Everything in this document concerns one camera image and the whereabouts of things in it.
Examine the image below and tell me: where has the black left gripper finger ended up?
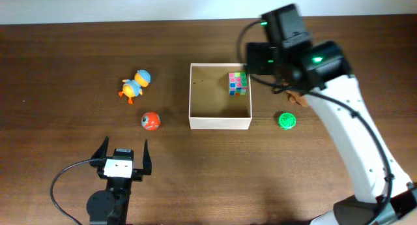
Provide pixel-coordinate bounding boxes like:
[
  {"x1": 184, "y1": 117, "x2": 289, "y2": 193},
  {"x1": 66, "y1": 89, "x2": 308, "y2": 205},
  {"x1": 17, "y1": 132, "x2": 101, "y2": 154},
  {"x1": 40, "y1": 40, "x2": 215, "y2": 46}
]
[
  {"x1": 91, "y1": 136, "x2": 109, "y2": 159},
  {"x1": 142, "y1": 140, "x2": 152, "y2": 175}
]

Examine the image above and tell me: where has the pastel puzzle cube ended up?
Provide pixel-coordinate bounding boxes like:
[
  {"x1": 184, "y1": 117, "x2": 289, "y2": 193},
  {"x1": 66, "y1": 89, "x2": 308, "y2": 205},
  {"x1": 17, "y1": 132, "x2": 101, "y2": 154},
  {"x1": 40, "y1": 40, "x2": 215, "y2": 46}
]
[{"x1": 228, "y1": 72, "x2": 248, "y2": 96}]

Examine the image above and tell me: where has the brown plush toy with orange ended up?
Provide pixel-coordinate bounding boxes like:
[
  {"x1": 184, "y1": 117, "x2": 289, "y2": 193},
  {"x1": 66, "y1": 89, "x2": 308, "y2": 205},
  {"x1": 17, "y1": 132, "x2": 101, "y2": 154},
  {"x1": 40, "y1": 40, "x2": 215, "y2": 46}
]
[{"x1": 285, "y1": 90, "x2": 309, "y2": 107}]

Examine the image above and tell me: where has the green lattice ball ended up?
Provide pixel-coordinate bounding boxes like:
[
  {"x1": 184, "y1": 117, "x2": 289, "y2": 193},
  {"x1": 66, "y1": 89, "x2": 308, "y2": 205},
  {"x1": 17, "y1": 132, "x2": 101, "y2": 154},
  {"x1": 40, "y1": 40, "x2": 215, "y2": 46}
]
[{"x1": 278, "y1": 112, "x2": 296, "y2": 130}]

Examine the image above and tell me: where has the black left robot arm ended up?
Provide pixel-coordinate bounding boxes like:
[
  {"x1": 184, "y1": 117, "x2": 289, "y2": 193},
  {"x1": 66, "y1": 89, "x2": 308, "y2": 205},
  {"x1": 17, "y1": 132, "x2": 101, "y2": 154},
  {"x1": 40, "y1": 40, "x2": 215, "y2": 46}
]
[{"x1": 86, "y1": 137, "x2": 152, "y2": 225}]

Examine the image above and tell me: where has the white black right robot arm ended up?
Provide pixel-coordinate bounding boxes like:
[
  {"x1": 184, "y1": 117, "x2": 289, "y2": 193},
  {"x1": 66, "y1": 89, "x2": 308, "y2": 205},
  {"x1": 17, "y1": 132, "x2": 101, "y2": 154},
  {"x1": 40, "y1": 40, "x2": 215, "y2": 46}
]
[{"x1": 246, "y1": 41, "x2": 416, "y2": 224}]

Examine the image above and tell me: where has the red grey toy ball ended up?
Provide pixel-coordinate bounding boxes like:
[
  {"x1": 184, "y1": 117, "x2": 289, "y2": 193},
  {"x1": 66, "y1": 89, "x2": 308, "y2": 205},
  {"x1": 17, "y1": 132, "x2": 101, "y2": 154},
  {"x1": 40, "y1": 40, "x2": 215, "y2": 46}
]
[{"x1": 141, "y1": 112, "x2": 160, "y2": 131}]

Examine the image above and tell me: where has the yellow blue toy duck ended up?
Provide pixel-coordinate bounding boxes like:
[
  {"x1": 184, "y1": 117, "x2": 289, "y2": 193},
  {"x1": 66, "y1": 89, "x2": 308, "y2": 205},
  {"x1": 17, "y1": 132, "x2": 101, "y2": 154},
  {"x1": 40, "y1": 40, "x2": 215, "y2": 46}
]
[{"x1": 118, "y1": 70, "x2": 151, "y2": 105}]

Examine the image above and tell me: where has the beige open cardboard box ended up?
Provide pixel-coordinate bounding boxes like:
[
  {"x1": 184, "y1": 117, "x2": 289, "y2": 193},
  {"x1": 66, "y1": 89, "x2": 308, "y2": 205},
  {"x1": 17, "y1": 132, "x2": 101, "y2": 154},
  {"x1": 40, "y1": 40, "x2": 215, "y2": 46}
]
[{"x1": 188, "y1": 63, "x2": 252, "y2": 130}]

